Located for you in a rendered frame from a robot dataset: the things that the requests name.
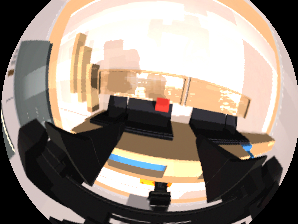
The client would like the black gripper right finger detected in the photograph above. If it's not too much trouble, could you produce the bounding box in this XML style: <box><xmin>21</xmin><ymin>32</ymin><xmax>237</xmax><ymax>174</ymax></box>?
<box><xmin>196</xmin><ymin>133</ymin><xmax>267</xmax><ymax>202</ymax></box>

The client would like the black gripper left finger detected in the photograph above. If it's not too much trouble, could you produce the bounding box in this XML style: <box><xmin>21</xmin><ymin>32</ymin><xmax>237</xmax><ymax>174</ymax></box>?
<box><xmin>44</xmin><ymin>121</ymin><xmax>125</xmax><ymax>186</ymax></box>

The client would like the red block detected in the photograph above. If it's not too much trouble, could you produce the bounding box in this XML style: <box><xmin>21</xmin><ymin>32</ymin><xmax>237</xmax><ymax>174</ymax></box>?
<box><xmin>156</xmin><ymin>97</ymin><xmax>170</xmax><ymax>112</ymax></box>

